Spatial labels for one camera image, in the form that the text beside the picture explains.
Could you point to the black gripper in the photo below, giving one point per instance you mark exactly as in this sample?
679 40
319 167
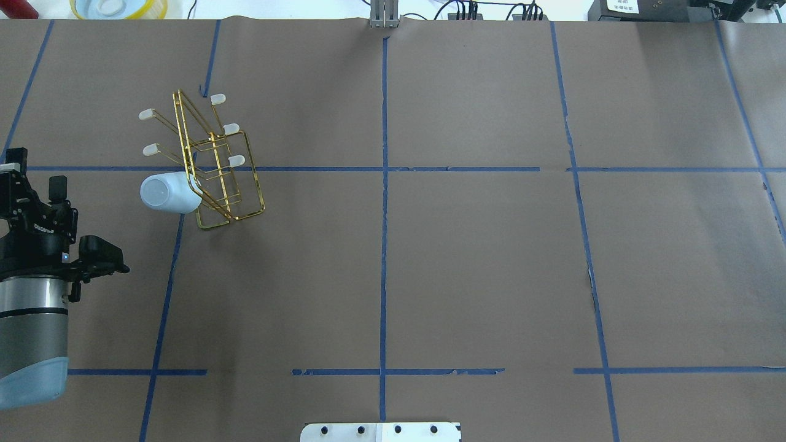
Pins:
32 247

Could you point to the light blue cup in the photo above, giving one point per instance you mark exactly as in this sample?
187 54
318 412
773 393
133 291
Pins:
170 192

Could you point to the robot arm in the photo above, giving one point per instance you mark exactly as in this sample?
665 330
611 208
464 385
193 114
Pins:
34 287

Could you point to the red thermos bottle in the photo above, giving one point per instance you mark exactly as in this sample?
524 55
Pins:
18 9

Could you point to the yellow rimmed blue bowl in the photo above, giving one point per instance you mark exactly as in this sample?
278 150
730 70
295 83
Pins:
119 10

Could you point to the black computer box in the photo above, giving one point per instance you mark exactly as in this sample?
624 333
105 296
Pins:
649 11

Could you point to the gold wire cup holder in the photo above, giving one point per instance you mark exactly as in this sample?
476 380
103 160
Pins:
214 163

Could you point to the aluminium frame post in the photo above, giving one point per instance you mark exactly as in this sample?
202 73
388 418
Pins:
384 13

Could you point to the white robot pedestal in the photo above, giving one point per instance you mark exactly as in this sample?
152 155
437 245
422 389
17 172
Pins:
382 431

